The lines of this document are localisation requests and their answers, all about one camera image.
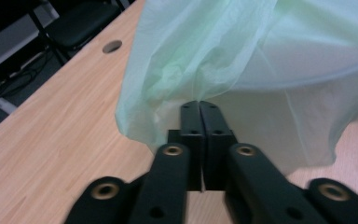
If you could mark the white desk frame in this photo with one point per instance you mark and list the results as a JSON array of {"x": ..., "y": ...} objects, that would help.
[{"x": 9, "y": 40}]

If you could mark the clear plastic cup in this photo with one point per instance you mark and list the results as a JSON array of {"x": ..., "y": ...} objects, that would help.
[{"x": 254, "y": 130}]

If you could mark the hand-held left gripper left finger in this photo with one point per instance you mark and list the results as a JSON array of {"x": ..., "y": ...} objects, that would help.
[{"x": 191, "y": 133}]

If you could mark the green plastic bag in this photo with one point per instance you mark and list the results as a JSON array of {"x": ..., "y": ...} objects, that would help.
[{"x": 192, "y": 56}]

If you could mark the black folding chair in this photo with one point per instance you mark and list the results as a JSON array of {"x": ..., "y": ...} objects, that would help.
[{"x": 80, "y": 21}]

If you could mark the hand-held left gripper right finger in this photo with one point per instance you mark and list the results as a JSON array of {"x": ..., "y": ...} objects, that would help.
[{"x": 216, "y": 137}]

